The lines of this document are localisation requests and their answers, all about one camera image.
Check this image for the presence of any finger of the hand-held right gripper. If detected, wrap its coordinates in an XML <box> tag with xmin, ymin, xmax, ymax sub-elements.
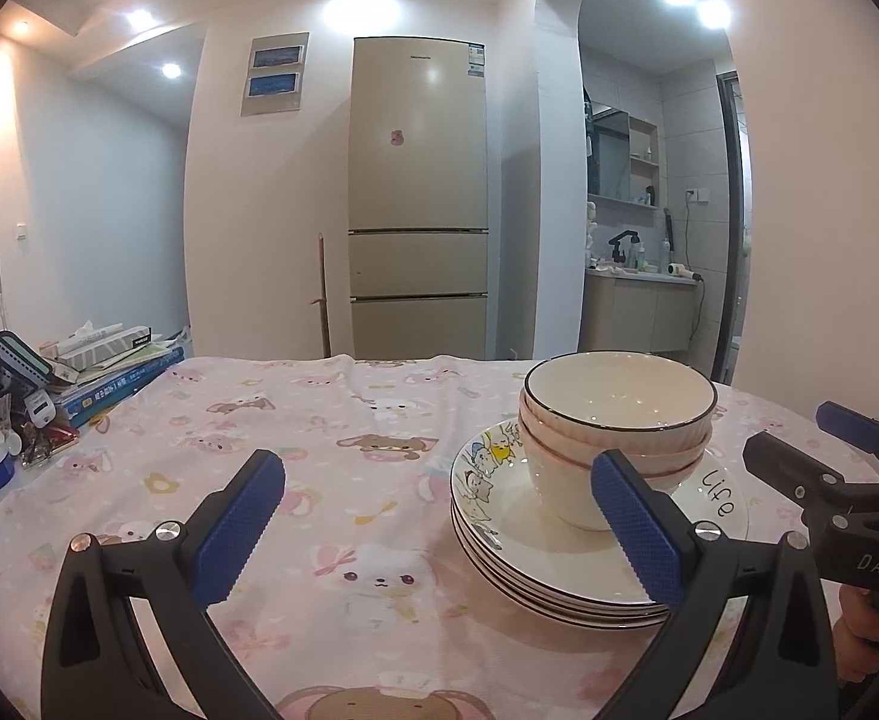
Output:
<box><xmin>816</xmin><ymin>401</ymin><xmax>879</xmax><ymax>482</ymax></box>
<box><xmin>743</xmin><ymin>431</ymin><xmax>860</xmax><ymax>530</ymax></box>

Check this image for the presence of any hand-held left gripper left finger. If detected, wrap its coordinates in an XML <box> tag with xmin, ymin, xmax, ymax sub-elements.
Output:
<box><xmin>40</xmin><ymin>448</ymin><xmax>288</xmax><ymax>720</ymax></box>

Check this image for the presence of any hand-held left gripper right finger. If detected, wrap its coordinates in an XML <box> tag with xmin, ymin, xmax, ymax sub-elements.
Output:
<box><xmin>590</xmin><ymin>450</ymin><xmax>839</xmax><ymax>720</ymax></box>

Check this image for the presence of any pink strawberry bowl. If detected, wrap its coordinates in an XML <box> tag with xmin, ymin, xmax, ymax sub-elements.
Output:
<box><xmin>518</xmin><ymin>394</ymin><xmax>712</xmax><ymax>466</ymax></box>
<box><xmin>523</xmin><ymin>435</ymin><xmax>703</xmax><ymax>531</ymax></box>

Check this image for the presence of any white cartoon print plate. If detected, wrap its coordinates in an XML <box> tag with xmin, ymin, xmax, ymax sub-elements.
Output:
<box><xmin>450</xmin><ymin>420</ymin><xmax>750</xmax><ymax>607</ymax></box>

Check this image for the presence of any white plate black rim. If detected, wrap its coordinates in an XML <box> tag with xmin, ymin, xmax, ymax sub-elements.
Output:
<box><xmin>455</xmin><ymin>521</ymin><xmax>673</xmax><ymax>623</ymax></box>
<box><xmin>469</xmin><ymin>544</ymin><xmax>669</xmax><ymax>629</ymax></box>
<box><xmin>450</xmin><ymin>499</ymin><xmax>673</xmax><ymax>616</ymax></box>

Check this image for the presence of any white bowl black rim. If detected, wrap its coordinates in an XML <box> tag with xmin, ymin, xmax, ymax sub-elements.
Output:
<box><xmin>520</xmin><ymin>350</ymin><xmax>719</xmax><ymax>442</ymax></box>

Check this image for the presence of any person's right hand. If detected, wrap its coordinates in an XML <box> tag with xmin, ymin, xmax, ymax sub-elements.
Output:
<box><xmin>829</xmin><ymin>585</ymin><xmax>879</xmax><ymax>687</ymax></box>

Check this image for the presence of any pink animal print tablecloth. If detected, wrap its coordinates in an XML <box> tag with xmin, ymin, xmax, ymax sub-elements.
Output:
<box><xmin>0</xmin><ymin>352</ymin><xmax>879</xmax><ymax>720</ymax></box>

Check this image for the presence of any stack of books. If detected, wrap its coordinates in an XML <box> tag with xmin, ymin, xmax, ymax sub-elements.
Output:
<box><xmin>38</xmin><ymin>321</ymin><xmax>193</xmax><ymax>428</ymax></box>

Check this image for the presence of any beige bathroom vanity cabinet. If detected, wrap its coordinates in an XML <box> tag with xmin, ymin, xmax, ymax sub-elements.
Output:
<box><xmin>581</xmin><ymin>270</ymin><xmax>699</xmax><ymax>353</ymax></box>

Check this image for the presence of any red broom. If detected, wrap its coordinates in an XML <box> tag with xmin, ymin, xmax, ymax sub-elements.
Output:
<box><xmin>310</xmin><ymin>234</ymin><xmax>333</xmax><ymax>359</ymax></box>

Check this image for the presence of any beige refrigerator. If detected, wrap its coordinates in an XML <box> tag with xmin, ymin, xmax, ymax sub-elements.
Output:
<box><xmin>347</xmin><ymin>36</ymin><xmax>489</xmax><ymax>361</ymax></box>

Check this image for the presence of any bathroom mirror cabinet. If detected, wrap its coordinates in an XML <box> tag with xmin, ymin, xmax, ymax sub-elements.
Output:
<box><xmin>585</xmin><ymin>100</ymin><xmax>661</xmax><ymax>207</ymax></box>

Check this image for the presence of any wall electrical panel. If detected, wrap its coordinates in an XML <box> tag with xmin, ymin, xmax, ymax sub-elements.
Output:
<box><xmin>240</xmin><ymin>31</ymin><xmax>310</xmax><ymax>119</ymax></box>

